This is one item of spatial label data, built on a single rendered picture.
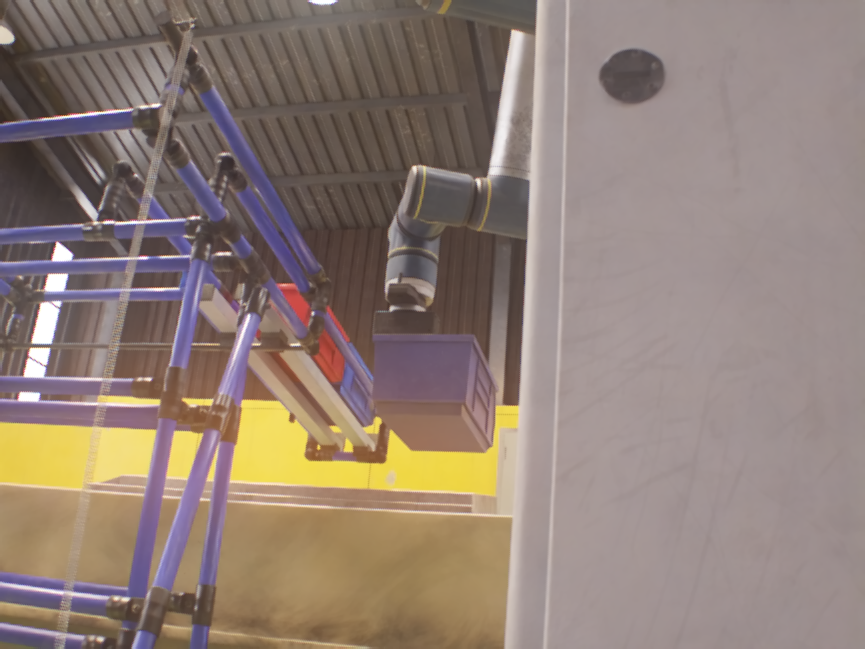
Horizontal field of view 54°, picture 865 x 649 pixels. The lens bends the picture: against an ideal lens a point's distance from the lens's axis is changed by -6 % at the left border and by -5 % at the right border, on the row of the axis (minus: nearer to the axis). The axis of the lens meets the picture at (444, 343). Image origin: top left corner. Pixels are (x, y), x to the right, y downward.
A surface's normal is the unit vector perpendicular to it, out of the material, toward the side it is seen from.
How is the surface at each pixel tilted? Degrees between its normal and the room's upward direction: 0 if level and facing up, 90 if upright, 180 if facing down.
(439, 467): 90
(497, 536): 89
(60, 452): 90
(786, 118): 90
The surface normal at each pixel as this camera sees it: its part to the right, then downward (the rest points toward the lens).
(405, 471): -0.20, -0.35
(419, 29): -0.11, 0.85
